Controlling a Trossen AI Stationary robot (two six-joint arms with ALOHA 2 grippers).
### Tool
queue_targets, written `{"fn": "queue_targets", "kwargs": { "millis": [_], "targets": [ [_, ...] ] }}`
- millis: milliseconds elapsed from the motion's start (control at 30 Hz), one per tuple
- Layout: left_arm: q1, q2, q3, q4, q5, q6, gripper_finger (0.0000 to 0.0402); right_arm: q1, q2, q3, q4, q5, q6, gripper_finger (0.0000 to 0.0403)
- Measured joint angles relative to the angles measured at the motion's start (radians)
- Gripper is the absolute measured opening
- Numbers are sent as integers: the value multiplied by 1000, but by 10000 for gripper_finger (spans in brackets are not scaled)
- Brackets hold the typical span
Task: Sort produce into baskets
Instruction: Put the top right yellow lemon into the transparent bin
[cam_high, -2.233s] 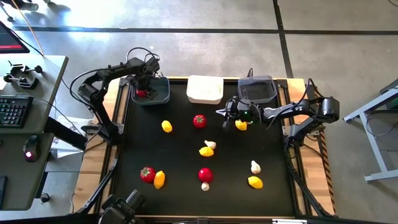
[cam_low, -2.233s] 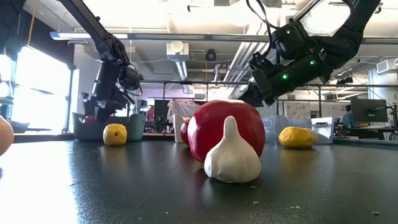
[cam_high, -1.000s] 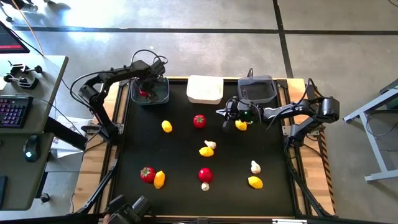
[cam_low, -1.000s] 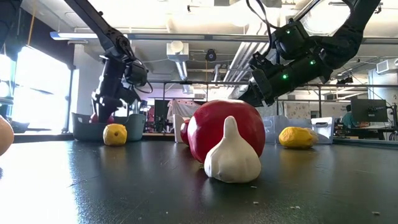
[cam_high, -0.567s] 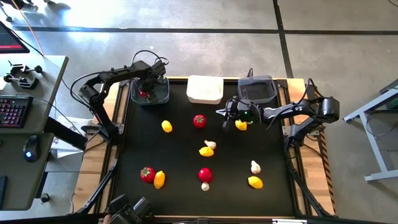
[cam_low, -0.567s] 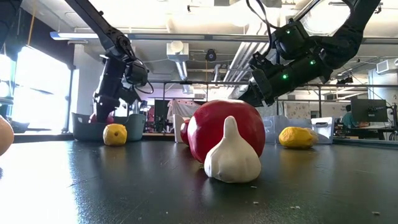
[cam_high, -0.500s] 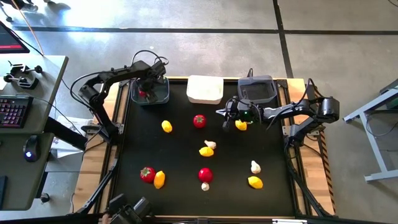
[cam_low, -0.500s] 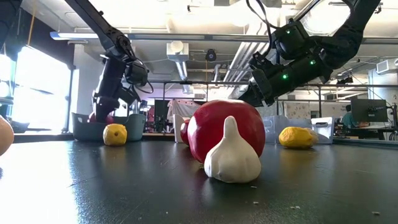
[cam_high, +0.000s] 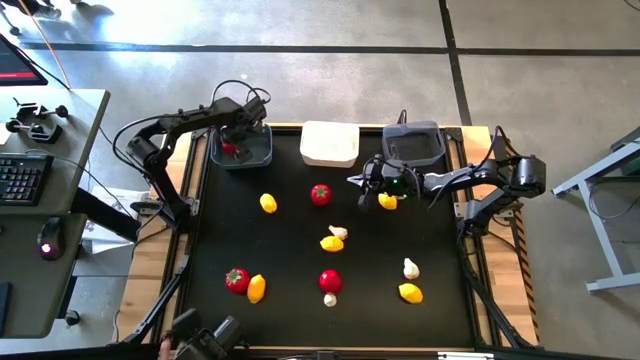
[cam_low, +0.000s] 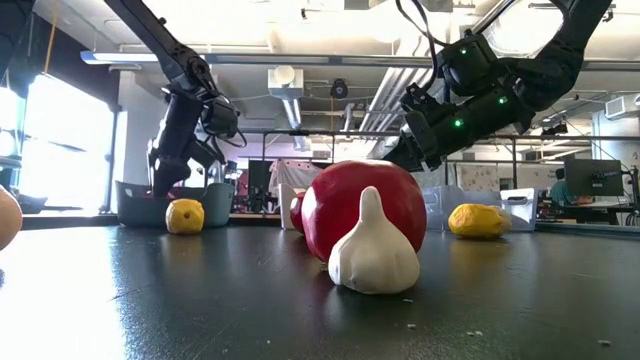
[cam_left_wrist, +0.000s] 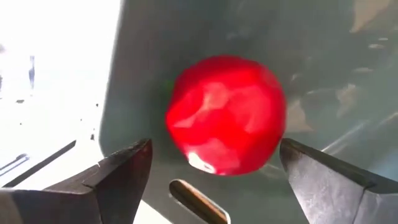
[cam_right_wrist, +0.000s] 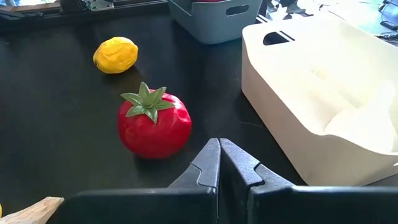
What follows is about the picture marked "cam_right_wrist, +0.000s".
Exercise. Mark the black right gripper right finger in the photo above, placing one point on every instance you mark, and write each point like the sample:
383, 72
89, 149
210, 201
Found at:
311, 207

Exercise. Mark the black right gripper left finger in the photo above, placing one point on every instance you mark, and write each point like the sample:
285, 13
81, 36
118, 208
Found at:
140, 207

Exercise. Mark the red tomato with green calyx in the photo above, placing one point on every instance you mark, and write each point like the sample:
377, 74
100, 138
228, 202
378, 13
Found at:
155, 130

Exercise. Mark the tan onion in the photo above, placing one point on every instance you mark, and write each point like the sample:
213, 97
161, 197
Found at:
31, 213

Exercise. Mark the yellow lemon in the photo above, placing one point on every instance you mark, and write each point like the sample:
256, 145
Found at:
115, 55

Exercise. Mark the white plastic basket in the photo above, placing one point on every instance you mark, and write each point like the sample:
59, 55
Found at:
280, 124

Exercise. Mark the grey-blue plastic basket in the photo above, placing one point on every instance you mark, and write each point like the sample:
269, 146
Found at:
211, 28

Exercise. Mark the black chair base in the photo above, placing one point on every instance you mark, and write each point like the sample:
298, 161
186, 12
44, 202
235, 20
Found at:
289, 7

